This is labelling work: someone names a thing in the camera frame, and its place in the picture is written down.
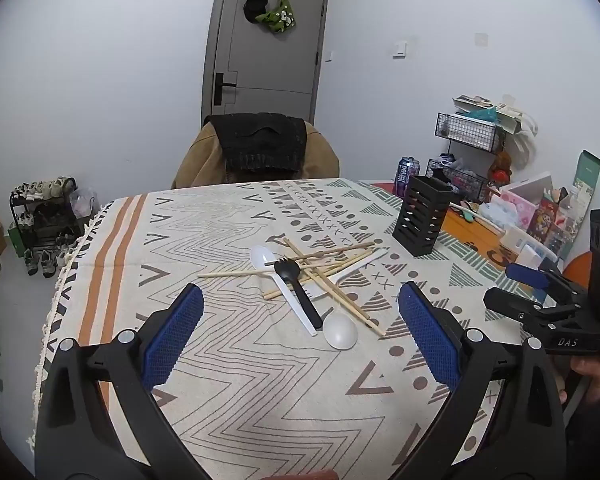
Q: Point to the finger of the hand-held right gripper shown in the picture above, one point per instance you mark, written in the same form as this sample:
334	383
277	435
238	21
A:
527	274
512	306

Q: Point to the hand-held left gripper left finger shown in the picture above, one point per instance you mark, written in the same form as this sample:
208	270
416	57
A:
172	340

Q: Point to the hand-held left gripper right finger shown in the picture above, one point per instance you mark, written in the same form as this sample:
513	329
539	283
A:
430	337

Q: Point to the pile of wooden chopsticks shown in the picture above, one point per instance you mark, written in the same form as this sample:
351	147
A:
230	273

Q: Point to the white plastic spoon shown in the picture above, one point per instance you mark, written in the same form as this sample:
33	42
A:
340	332

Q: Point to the white plastic spork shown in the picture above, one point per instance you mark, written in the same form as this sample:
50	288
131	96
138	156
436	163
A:
261	259

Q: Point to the black slotted utensil holder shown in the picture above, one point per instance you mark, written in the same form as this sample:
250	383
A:
422	215

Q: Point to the black plastic spork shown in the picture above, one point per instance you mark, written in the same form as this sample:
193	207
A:
305	305

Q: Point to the person's left hand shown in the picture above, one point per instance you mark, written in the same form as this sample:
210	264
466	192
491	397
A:
300	476

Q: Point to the white power strip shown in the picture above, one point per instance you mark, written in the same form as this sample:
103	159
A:
527	247

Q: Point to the colourful printed box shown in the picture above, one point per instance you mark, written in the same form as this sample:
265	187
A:
555	225

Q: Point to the pink floral box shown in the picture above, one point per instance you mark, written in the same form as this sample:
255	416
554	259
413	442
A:
520	212

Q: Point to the blue tissue pack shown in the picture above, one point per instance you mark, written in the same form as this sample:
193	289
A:
500	217

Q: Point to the orange cat print mat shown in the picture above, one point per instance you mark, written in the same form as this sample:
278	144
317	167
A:
467	232

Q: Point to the teal pink small case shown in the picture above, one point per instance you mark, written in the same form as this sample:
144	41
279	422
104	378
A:
471	216

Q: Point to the white box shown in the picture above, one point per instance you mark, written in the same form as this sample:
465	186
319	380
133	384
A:
530	187

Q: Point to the patterned beige tablecloth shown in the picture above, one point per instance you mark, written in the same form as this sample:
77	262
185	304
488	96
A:
240	400

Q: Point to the green booklet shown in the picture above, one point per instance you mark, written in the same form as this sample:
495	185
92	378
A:
589	180

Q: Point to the brown plush toy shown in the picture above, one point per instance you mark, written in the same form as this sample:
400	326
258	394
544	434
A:
501	169

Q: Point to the white tote bag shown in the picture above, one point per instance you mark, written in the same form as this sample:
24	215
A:
522	135

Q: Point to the purple soda can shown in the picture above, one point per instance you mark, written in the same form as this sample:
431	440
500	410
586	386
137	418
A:
406	177

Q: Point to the clear plastic bag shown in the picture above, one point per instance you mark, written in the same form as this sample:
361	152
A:
82	202

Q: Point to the teal plastic bag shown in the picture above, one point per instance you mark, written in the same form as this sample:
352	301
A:
487	114

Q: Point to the black shoe rack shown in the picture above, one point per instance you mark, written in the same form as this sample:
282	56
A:
40	220

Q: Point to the group of sneakers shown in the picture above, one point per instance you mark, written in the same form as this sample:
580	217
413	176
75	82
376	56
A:
47	187

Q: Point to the black garment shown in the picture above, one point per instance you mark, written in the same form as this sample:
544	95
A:
262	147

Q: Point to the grey door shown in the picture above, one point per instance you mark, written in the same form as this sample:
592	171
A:
275	55

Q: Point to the green patterned cloth bag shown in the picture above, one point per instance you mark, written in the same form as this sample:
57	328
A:
280	17

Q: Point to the black cap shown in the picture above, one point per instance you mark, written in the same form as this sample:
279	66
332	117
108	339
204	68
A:
255	6

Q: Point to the white wall switch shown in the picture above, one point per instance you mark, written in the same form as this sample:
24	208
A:
401	48

